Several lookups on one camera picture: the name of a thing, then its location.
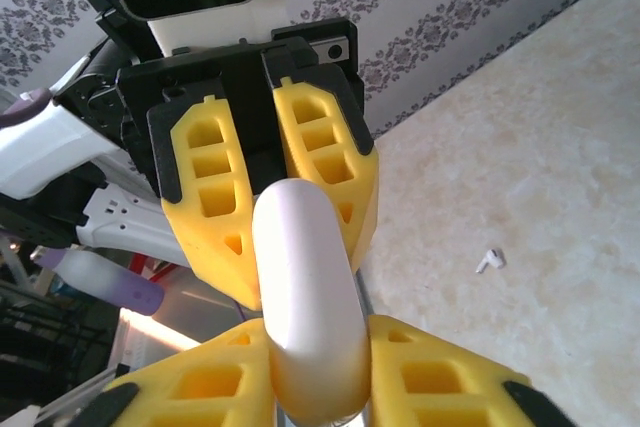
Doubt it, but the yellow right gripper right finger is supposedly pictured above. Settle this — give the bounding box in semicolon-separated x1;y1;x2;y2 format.
367;314;577;427

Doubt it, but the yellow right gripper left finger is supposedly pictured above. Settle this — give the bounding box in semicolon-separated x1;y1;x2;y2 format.
102;319;275;427

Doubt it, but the white earbud charging case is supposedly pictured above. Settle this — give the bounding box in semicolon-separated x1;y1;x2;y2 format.
251;179;374;426

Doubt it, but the white wireless earbud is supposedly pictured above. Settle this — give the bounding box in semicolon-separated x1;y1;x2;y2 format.
474;247;507;276

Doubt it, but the white and lavender bottle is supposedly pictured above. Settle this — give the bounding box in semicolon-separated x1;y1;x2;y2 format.
29;245;166;317

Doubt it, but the black metal shelf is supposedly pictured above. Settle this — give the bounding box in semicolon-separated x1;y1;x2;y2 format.
0;296;115;384

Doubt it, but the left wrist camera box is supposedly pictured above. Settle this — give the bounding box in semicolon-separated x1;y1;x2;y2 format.
42;0;287;57

